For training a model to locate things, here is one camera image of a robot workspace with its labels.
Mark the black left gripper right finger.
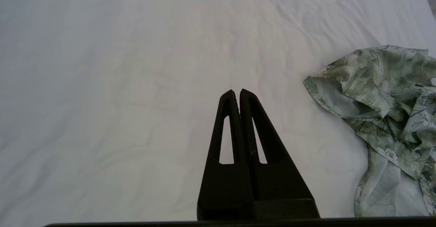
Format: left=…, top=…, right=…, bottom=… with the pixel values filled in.
left=239, top=89, right=321, bottom=220

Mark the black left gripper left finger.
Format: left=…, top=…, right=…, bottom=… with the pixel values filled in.
left=197, top=90, right=254, bottom=221

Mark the green floral button shirt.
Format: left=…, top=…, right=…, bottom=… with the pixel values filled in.
left=303, top=45, right=436, bottom=217

